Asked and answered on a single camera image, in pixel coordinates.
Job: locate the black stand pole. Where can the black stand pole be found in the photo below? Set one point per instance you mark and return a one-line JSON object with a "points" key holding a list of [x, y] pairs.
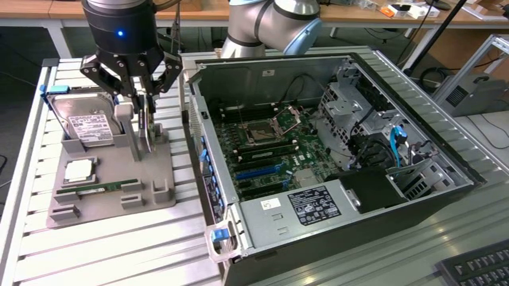
{"points": [[437, 32]]}

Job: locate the black keyboard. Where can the black keyboard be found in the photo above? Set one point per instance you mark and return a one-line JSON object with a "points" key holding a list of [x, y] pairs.
{"points": [[477, 268]]}

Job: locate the small orange box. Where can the small orange box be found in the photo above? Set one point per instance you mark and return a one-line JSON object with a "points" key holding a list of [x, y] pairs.
{"points": [[387, 12]]}

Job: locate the hard disk in blue bracket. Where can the hard disk in blue bracket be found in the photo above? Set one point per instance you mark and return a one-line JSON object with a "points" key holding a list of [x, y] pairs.
{"points": [[79, 110]]}

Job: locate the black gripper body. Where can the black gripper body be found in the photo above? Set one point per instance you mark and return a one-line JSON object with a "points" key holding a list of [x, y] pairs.
{"points": [[123, 44]]}

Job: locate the black RAM slot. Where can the black RAM slot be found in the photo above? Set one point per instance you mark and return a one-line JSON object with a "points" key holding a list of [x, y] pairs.
{"points": [[260, 146], [246, 109], [248, 116]]}

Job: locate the open black PC case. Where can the open black PC case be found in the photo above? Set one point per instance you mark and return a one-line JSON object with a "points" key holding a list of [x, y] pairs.
{"points": [[377, 244]]}

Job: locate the green motherboard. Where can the green motherboard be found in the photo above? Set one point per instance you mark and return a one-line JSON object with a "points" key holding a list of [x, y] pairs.
{"points": [[314, 162]]}

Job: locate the wooden desk with white frame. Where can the wooden desk with white frame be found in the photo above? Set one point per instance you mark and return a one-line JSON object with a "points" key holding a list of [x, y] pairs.
{"points": [[67, 12]]}

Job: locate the CPU socket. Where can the CPU socket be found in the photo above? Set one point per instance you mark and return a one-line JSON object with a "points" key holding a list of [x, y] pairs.
{"points": [[260, 134]]}

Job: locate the grey box machine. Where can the grey box machine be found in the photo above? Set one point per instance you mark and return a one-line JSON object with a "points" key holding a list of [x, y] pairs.
{"points": [[477, 98]]}

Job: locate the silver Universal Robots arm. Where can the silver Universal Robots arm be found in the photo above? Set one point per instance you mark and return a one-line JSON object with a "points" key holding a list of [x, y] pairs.
{"points": [[278, 21]]}

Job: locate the blue case latch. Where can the blue case latch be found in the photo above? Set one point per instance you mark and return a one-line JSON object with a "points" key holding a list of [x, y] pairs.
{"points": [[220, 234]]}

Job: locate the silver drive cage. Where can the silver drive cage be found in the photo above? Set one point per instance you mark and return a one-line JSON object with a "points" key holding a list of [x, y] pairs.
{"points": [[338, 110]]}

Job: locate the aluminium profile frame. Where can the aluminium profile frame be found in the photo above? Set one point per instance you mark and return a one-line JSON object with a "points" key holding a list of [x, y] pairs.
{"points": [[482, 49]]}

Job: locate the black expansion slot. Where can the black expansion slot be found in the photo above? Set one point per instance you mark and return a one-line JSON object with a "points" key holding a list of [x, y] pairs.
{"points": [[262, 190], [252, 167]]}

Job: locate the silver disk bay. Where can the silver disk bay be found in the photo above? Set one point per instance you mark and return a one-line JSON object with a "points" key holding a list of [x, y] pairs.
{"points": [[421, 181]]}

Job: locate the graphics card with black cooler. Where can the graphics card with black cooler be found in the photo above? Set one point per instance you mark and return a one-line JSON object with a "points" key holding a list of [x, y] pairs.
{"points": [[147, 134]]}

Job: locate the green RAM stick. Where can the green RAM stick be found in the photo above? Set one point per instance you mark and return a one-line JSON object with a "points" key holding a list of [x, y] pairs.
{"points": [[103, 187]]}

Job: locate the small white box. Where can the small white box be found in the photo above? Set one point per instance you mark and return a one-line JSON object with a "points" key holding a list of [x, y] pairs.
{"points": [[423, 12]]}

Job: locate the flat white box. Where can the flat white box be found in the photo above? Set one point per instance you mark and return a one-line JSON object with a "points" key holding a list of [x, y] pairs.
{"points": [[490, 15]]}

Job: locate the open socket cover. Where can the open socket cover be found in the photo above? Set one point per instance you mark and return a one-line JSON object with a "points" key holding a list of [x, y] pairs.
{"points": [[288, 119]]}

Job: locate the silver chipset heatsink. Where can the silver chipset heatsink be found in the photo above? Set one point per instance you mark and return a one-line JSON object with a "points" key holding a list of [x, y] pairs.
{"points": [[307, 178]]}

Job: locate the grey power supply unit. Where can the grey power supply unit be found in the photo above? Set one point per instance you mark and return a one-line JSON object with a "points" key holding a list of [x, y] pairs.
{"points": [[270, 229]]}

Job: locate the black installed RAM stick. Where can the black installed RAM stick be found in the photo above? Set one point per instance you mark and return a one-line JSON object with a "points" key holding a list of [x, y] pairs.
{"points": [[264, 155]]}

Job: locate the silver CPU chip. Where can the silver CPU chip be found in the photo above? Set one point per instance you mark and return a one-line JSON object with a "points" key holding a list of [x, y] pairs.
{"points": [[79, 171]]}

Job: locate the black monitor stand base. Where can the black monitor stand base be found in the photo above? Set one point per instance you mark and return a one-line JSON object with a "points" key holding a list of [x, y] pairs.
{"points": [[437, 3]]}

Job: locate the grey plastic parts rack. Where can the grey plastic parts rack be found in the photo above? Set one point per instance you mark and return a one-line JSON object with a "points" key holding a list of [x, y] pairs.
{"points": [[111, 167]]}

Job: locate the brown cardboard box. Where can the brown cardboard box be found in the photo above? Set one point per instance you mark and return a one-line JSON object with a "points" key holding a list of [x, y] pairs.
{"points": [[191, 6]]}

